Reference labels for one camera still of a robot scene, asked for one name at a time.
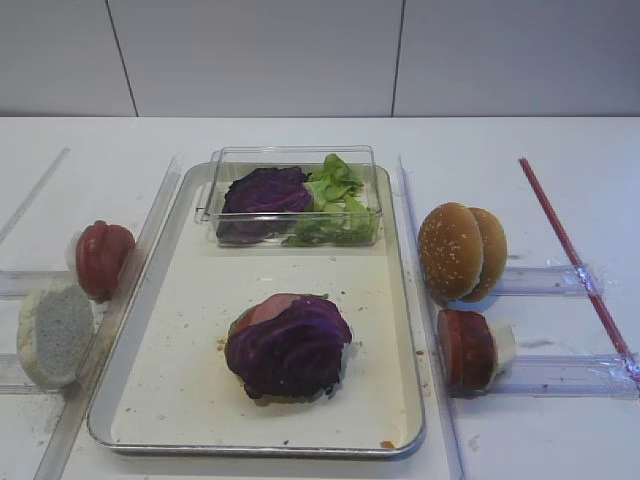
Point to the clear holder lower right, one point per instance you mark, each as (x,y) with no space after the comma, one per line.
(560,376)

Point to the clear holder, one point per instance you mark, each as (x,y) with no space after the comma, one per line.
(557,280)
(560,376)

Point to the clear holder upper right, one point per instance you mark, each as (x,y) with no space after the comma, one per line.
(557,280)

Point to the clear rail of tray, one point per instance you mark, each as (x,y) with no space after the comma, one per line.
(438,388)
(79,394)

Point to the green lettuce under stack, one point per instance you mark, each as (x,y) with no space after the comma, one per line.
(320,296)

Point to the sesame top bun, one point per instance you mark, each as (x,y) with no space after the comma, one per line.
(451,250)

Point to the pink meat slice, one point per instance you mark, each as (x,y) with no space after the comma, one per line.
(264,311)

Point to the purple cabbage leaf on stack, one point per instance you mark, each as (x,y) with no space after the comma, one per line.
(296,354)

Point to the white bread bun half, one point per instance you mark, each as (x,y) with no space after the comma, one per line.
(55,327)

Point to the clear rail left of tray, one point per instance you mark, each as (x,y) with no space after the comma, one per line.
(79,394)

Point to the clear plastic container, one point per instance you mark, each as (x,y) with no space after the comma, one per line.
(233,163)

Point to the sesame bun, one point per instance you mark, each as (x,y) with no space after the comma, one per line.
(495,254)
(451,250)

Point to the purple cabbage leaf in container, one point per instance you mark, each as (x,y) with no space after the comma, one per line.
(264,190)

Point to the metal baking tray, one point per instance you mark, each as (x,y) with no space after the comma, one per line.
(166,388)

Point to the red plastic strip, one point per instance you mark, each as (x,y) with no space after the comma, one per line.
(575,260)

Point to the clear rail right of tray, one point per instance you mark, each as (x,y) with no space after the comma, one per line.
(438,388)

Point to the green lettuce leaves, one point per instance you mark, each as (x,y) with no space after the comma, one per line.
(338,217)

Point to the dark red meat patties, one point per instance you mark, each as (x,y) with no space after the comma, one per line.
(467,347)

